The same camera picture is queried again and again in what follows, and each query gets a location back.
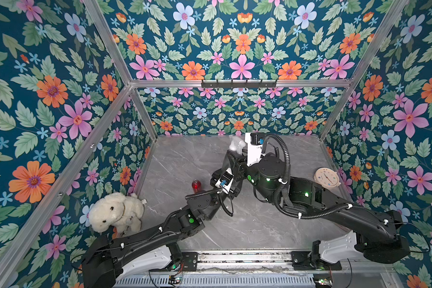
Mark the black metal ceiling bracket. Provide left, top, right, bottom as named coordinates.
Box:
left=200, top=80, right=277, bottom=89

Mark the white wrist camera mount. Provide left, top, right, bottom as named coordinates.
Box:
left=216, top=168, right=234, bottom=194
left=245, top=132, right=266, bottom=166

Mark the small red object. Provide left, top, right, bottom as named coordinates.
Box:
left=192, top=180, right=202, bottom=194

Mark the cream round wall clock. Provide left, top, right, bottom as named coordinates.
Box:
left=313, top=168, right=341, bottom=189

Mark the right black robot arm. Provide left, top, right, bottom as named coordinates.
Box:
left=244, top=132, right=410, bottom=268

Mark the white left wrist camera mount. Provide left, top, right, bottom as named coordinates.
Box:
left=216, top=168, right=234, bottom=194

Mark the metal base rail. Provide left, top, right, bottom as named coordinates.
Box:
left=169, top=249, right=401, bottom=288

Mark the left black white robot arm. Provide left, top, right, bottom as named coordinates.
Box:
left=82, top=168, right=252, bottom=288

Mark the cream plush teddy bear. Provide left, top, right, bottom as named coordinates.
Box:
left=88, top=193, right=146, bottom=234

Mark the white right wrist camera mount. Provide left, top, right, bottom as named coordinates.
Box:
left=245, top=132, right=266, bottom=166

